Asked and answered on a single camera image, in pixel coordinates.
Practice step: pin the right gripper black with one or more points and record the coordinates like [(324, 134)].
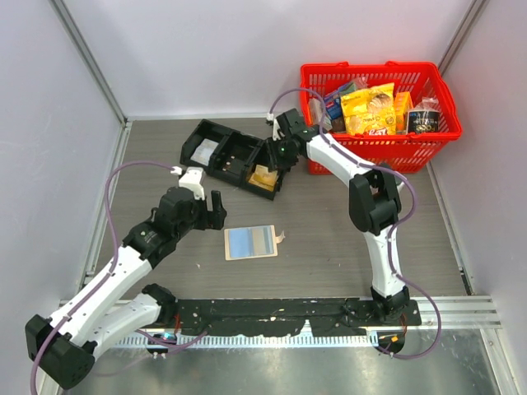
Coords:
[(274, 161)]

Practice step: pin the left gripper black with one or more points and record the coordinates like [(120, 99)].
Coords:
[(211, 220)]

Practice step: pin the beige leather card holder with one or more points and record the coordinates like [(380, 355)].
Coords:
[(252, 242)]

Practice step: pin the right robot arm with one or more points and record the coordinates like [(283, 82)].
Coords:
[(373, 201)]

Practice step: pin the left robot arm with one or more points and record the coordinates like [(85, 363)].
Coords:
[(66, 344)]

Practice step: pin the gold card in tray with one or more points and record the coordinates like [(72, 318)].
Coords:
[(257, 183)]

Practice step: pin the white cards in tray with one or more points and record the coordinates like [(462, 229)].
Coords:
[(204, 151)]

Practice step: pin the black three-compartment tray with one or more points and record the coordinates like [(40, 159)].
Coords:
[(234, 159)]

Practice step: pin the grey wrapped package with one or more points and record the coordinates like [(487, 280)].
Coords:
[(318, 114)]

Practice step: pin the brown chocolate box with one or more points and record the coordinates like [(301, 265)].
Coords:
[(338, 125)]

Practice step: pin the blue snack box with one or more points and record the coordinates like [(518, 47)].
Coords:
[(332, 103)]

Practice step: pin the yellow chips bag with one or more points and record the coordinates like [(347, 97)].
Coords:
[(370, 111)]

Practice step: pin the green sponge pack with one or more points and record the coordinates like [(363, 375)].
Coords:
[(347, 88)]

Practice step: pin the red plastic shopping basket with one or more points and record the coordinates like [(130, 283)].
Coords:
[(406, 153)]

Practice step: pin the orange snack box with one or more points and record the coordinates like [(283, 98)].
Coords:
[(402, 105)]

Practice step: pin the black round can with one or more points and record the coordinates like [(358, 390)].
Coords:
[(421, 121)]

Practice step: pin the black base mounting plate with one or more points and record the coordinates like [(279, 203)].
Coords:
[(326, 317)]

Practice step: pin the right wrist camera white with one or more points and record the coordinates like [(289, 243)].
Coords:
[(277, 131)]

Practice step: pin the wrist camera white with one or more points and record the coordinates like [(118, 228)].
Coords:
[(191, 179), (277, 131)]

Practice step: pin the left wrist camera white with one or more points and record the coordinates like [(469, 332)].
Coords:
[(191, 179)]

